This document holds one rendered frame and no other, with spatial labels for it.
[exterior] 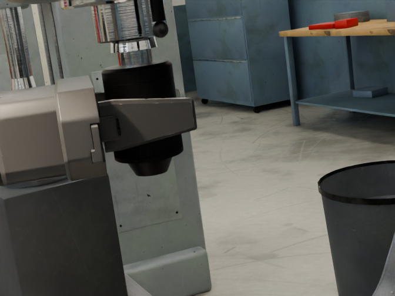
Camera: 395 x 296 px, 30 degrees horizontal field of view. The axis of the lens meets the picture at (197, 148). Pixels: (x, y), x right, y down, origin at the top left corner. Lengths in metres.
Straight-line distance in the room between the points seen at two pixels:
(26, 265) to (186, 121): 0.38
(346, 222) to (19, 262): 1.70
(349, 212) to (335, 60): 5.29
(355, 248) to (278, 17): 5.68
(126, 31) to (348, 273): 2.07
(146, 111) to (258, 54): 7.34
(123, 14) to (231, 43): 7.53
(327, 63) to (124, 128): 7.28
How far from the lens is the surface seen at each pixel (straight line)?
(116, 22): 0.47
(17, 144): 0.45
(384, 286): 0.84
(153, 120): 0.46
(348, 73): 7.22
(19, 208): 0.79
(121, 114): 0.46
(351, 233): 2.40
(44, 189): 0.80
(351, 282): 2.49
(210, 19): 8.36
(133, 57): 0.48
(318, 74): 7.88
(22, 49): 0.83
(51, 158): 0.45
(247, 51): 7.73
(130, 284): 1.01
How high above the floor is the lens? 1.30
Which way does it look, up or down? 12 degrees down
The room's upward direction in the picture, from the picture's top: 8 degrees counter-clockwise
